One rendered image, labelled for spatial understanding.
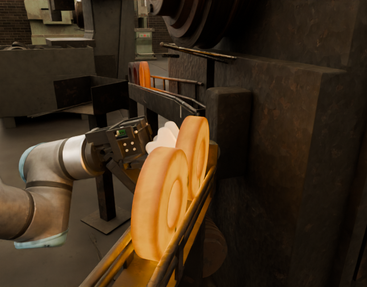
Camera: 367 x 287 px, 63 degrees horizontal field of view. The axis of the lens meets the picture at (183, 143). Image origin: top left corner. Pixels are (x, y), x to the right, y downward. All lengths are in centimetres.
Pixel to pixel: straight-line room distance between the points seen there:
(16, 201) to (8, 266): 99
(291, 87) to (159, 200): 42
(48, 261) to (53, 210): 89
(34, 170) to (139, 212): 35
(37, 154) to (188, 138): 33
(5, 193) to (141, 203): 28
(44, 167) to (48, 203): 8
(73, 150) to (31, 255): 101
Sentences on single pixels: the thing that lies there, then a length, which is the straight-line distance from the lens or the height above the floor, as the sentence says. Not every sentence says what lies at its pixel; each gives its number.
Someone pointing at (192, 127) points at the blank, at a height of 79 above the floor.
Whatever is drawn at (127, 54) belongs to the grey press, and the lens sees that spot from 389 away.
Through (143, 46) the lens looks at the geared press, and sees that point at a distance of 929.
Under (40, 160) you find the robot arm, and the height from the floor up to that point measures 70.
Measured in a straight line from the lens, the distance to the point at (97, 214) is 171.
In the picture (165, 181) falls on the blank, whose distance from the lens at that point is 36.
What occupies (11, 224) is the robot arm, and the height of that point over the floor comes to 65.
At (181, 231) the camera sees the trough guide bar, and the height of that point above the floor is 70.
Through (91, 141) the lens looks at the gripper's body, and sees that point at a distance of 61.
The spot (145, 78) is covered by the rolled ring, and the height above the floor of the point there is 69.
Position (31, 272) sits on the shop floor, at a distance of 149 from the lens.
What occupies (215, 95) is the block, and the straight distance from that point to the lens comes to 74.
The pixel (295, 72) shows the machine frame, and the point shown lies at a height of 86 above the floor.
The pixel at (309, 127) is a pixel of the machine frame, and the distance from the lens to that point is 64.
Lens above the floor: 95
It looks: 21 degrees down
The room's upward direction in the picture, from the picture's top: straight up
